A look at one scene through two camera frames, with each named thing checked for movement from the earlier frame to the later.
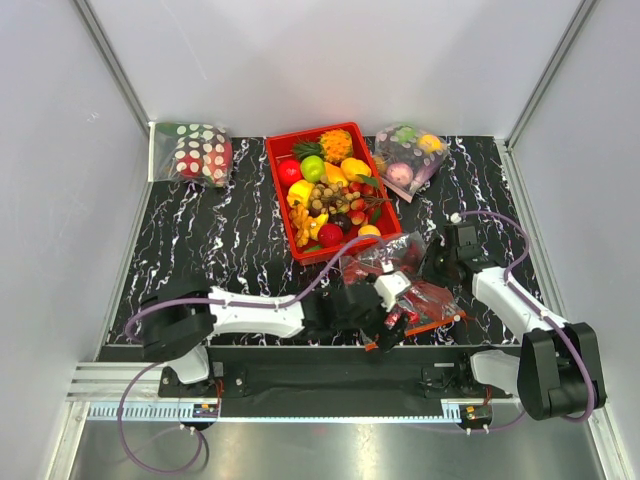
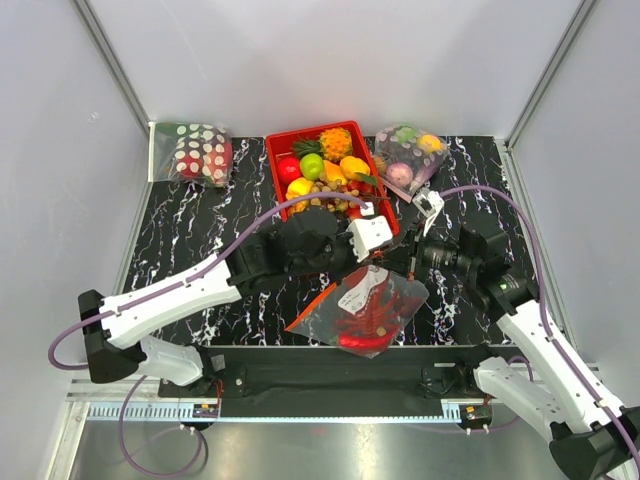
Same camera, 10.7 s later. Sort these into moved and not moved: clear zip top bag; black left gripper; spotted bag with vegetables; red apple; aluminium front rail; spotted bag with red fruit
Moved: black left gripper; clear zip top bag
Not moved: red apple; aluminium front rail; spotted bag with vegetables; spotted bag with red fruit
